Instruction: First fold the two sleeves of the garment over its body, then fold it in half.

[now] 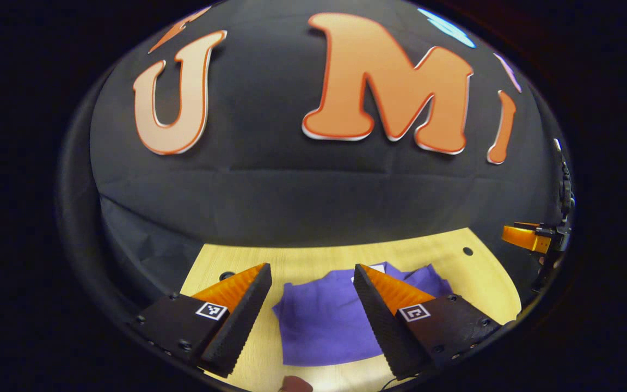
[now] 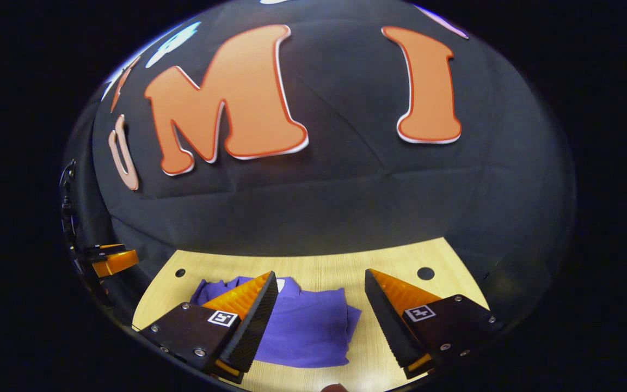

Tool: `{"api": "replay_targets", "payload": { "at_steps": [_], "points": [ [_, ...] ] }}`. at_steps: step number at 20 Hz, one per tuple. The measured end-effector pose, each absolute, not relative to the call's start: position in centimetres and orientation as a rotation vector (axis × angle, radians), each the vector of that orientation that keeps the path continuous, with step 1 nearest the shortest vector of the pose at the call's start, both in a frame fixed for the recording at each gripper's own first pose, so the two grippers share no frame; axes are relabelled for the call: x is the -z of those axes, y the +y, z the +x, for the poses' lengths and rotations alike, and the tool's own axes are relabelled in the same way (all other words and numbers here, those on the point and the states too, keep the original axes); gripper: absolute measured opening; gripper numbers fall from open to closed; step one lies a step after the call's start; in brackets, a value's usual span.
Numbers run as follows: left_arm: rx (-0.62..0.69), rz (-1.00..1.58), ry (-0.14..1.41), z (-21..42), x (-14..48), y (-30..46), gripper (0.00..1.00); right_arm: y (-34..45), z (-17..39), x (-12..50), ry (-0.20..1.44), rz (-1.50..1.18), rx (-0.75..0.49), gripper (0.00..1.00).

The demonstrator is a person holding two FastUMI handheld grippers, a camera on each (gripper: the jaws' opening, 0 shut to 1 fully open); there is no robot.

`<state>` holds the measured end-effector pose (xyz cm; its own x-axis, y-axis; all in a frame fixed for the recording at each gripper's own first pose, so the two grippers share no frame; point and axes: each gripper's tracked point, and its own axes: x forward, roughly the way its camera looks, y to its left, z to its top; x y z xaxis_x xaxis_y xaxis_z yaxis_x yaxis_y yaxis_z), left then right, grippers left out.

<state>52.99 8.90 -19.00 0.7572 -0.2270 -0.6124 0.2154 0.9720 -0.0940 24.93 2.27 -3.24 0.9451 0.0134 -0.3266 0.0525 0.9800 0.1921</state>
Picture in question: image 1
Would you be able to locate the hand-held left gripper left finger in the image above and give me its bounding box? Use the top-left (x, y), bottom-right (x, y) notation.
top-left (128, 263), bottom-right (273, 378)

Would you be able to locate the purple shirt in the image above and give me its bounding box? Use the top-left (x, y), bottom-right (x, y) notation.
top-left (272, 262), bottom-right (454, 368)

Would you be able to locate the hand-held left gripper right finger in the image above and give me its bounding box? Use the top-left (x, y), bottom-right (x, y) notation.
top-left (353, 264), bottom-right (502, 381)

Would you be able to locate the black backdrop cloth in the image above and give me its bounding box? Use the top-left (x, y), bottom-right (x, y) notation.
top-left (58, 0), bottom-right (571, 305)

